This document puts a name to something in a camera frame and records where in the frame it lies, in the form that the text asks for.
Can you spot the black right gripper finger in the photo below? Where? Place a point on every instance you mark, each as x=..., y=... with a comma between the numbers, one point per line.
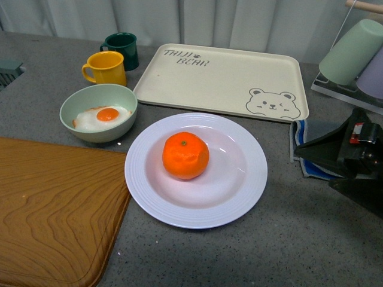
x=365, y=192
x=324, y=151

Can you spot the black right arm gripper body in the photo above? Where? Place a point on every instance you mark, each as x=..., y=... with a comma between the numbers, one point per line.
x=361, y=151

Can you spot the white ribbed plate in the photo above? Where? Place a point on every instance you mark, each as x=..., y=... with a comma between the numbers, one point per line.
x=231, y=185

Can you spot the orange mandarin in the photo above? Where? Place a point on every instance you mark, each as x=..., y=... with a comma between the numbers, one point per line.
x=185, y=155

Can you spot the blue grey dish cloth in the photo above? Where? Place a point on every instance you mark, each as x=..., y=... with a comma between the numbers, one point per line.
x=303, y=131

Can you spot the clear acrylic cup rack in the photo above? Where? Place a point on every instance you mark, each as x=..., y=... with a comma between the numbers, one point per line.
x=349, y=93

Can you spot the lilac cup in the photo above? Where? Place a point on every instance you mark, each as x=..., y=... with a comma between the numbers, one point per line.
x=370, y=80

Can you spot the cream bear tray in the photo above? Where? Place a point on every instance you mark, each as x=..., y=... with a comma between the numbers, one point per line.
x=233, y=82

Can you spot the light green cup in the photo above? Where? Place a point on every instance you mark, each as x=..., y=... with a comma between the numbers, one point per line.
x=351, y=54

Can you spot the grey curtain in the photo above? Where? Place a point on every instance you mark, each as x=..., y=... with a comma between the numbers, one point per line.
x=305, y=30

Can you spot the wooden rack rod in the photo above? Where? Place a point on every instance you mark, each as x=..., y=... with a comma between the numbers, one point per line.
x=364, y=6

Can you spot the dark green mug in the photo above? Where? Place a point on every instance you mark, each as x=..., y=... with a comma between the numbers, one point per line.
x=125, y=44

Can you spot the light green bowl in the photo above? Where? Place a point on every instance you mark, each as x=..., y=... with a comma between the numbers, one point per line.
x=95, y=96

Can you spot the toy fried egg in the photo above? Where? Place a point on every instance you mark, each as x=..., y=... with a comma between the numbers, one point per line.
x=101, y=118

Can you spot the yellow mug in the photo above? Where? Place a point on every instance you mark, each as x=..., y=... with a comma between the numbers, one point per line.
x=105, y=67

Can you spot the wooden cutting board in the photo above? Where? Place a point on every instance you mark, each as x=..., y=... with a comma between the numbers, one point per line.
x=61, y=211

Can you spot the steel sink drying rack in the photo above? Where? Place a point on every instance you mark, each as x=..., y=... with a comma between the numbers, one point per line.
x=9, y=71

